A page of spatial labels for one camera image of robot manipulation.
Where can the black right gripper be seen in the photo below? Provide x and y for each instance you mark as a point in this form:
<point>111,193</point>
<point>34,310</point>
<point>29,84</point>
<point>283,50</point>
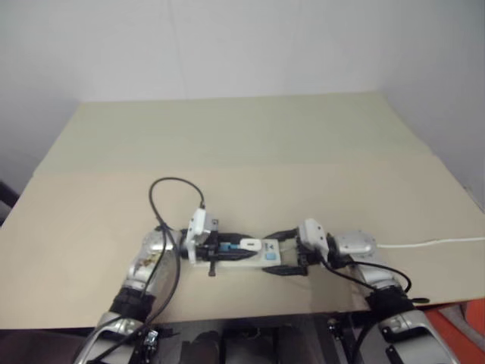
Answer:
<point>305,258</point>

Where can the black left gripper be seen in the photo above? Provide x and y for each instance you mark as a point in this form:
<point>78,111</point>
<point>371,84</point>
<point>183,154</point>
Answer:
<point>207,251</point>

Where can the white charger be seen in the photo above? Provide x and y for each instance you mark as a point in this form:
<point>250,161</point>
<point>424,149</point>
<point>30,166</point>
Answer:
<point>251,245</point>

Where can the white power strip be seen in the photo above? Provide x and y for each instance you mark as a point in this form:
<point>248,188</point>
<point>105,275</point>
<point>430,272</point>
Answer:
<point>267,261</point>

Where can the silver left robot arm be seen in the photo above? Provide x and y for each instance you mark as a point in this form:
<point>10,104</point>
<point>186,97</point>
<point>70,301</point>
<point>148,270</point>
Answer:
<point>149,252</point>

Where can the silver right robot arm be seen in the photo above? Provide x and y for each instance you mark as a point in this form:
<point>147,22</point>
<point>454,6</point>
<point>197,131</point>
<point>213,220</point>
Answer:
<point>356,244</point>

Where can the orange object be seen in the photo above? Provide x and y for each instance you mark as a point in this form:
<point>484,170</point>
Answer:
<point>473,326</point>

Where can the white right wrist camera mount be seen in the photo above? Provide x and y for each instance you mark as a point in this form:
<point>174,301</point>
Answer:
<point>313,233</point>

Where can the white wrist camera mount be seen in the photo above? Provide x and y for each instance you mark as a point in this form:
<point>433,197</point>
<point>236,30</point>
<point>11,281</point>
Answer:
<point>199,229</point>
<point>313,233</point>

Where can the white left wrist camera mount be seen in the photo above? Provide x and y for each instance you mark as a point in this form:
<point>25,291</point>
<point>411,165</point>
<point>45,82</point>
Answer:
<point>199,229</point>

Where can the metal table frame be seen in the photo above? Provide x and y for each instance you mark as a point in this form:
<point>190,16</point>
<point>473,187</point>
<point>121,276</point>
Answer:
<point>341,337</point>

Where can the dark object at wall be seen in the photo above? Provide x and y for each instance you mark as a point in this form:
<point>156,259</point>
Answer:
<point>7,204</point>

